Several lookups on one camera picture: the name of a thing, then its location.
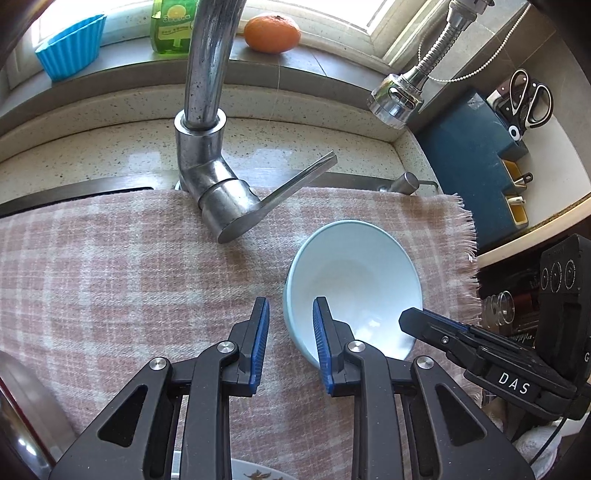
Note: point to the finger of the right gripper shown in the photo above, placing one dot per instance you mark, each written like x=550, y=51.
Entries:
x=459, y=347
x=455, y=325

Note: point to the right white gloved hand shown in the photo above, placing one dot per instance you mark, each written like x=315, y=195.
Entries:
x=537, y=444

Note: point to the orange tangerine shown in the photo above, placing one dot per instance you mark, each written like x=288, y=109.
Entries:
x=272, y=34

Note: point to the green dish soap bottle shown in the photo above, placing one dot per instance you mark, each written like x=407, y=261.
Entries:
x=171, y=25

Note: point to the dark blue knife block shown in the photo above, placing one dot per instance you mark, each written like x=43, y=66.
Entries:
x=473, y=155

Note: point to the blue silicone cup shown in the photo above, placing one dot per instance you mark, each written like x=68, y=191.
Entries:
x=72, y=49

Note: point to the chrome pull-out sprayer head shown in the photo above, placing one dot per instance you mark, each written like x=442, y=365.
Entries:
x=399, y=96

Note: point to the pink plaid cloth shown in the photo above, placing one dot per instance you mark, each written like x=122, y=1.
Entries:
x=92, y=289

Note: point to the chrome kitchen faucet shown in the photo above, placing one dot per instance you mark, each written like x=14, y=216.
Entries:
x=228, y=206

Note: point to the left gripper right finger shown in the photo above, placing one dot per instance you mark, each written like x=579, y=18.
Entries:
x=412, y=420

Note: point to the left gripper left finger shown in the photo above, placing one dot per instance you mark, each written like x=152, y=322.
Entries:
x=133, y=437

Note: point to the black camera box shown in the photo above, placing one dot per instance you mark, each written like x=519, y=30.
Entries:
x=564, y=320

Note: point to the light blue ceramic bowl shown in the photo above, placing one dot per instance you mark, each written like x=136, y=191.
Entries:
x=368, y=279

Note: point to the plate with pink flower sprigs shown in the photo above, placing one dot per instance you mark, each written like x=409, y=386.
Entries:
x=241, y=470

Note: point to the large steel mixing bowl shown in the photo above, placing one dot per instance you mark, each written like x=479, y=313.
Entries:
x=35, y=431

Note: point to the black kitchen scissors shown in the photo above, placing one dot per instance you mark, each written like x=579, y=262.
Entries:
x=529, y=105

